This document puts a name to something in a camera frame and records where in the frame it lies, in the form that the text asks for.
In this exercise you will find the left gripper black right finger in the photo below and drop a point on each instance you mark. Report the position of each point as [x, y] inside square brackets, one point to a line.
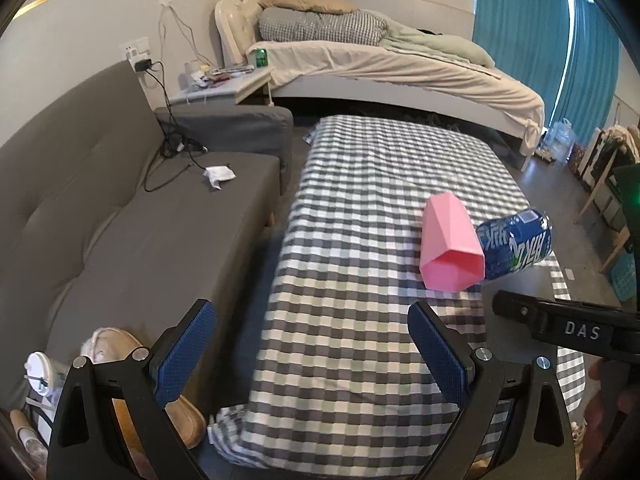
[536, 442]

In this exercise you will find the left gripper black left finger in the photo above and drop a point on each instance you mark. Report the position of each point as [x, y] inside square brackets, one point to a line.
[86, 440]

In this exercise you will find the white takeaway drink cup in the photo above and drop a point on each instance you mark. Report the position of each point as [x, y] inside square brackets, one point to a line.
[46, 376]

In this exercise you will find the pink faceted cup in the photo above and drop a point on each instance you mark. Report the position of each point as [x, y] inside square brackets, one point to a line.
[451, 259]

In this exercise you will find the person's right hand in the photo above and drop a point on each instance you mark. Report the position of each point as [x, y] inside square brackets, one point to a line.
[599, 411]

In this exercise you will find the teal laundry basket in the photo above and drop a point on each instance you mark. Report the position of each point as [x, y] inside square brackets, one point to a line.
[622, 276]

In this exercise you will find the beige fluffy slipper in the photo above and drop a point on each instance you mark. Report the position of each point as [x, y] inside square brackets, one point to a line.
[112, 344]

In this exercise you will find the blue labelled plastic bottle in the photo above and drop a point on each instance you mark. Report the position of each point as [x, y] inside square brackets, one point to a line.
[514, 243]

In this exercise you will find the wooden chair with clothes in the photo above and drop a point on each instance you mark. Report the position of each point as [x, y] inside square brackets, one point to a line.
[617, 147]

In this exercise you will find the large clear water jug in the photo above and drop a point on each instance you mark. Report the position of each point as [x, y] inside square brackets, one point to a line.
[559, 140]

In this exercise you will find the grey white checked tablecloth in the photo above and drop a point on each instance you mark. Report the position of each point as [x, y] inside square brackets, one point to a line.
[339, 389]

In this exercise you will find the grey fabric sofa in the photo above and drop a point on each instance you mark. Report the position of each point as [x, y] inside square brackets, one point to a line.
[108, 221]

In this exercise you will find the teal window curtain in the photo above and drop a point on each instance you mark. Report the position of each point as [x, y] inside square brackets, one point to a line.
[565, 50]

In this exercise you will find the crumpled white tissue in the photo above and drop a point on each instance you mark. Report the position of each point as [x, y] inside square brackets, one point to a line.
[217, 175]

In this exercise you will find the bed with cream sheet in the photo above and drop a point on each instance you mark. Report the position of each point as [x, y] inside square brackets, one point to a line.
[428, 81]

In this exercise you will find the light green blanket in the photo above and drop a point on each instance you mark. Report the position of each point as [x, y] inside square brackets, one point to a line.
[403, 37]

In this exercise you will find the white bedside table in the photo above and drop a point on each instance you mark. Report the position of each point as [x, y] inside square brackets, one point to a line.
[245, 89]

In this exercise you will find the checked grey pillow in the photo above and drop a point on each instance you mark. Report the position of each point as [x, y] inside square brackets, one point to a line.
[356, 27]

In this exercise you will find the green drink can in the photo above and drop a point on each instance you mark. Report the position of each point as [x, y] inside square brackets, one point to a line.
[261, 58]

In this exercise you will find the beige pillow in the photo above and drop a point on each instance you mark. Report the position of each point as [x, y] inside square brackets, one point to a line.
[318, 6]

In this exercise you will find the white wall socket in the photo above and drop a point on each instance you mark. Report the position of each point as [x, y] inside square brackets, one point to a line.
[136, 52]

